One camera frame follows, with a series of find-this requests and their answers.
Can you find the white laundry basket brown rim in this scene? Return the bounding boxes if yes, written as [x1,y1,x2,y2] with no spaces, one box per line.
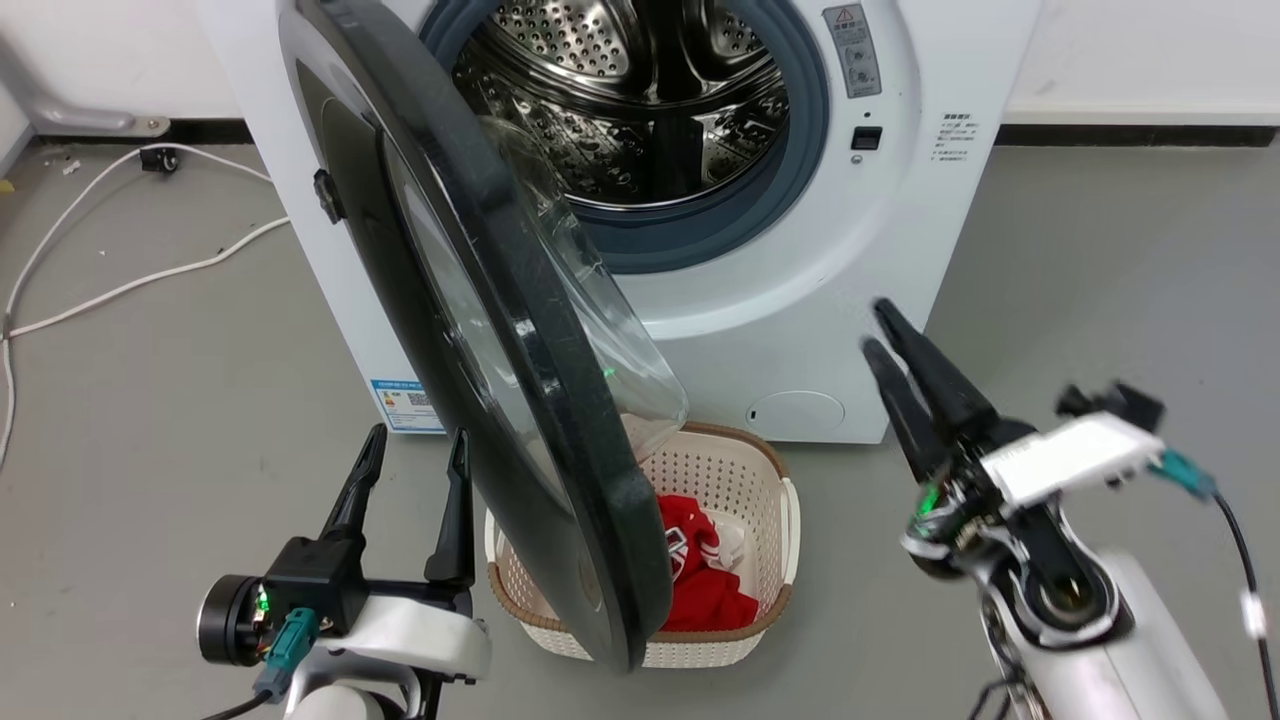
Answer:
[485,421,802,669]

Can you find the round white filter cover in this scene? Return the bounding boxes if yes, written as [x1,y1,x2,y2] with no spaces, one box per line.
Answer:
[746,390,847,439]

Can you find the blue-grey rubber door gasket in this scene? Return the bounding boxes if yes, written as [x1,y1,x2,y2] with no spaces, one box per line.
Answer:
[418,0,831,276]

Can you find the right black cable teal connector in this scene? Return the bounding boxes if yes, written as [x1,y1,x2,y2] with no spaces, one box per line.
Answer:
[1148,449,1280,720]

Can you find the left black cable teal connector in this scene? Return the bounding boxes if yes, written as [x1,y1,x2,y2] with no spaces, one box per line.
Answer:
[198,607,322,720]

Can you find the black cable teal connector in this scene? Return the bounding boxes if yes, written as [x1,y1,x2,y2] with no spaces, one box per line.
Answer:
[198,607,322,720]
[1148,449,1280,720]

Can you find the white front-load washing machine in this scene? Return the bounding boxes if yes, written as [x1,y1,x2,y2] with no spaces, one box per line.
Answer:
[195,0,1041,446]

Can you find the grey warning sticker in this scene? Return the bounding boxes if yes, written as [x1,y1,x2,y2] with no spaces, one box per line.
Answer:
[823,3,883,99]

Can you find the red garment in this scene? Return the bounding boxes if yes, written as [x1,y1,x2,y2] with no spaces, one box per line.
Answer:
[654,493,761,633]

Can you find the thick white floor cable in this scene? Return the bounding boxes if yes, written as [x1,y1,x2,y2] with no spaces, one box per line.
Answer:
[0,216,292,469]

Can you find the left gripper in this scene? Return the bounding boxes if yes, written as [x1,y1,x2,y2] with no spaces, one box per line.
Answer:
[196,424,493,691]

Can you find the blue energy label sticker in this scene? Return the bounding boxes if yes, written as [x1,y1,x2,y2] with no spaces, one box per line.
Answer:
[369,378,447,435]

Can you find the thin white floor cable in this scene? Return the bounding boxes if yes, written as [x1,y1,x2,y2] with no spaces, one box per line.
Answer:
[2,143,273,336]

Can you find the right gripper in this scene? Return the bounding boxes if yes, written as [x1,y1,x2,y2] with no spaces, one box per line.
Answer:
[861,297,1043,583]

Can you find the stainless steel washer drum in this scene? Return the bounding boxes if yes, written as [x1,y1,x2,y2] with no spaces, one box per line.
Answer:
[450,0,791,206]

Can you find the black round washing machine door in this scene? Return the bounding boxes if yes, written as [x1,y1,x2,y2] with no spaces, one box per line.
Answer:
[277,0,691,673]

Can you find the grey metal pipe bracket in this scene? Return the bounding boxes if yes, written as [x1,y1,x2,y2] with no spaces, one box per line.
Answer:
[0,30,172,139]

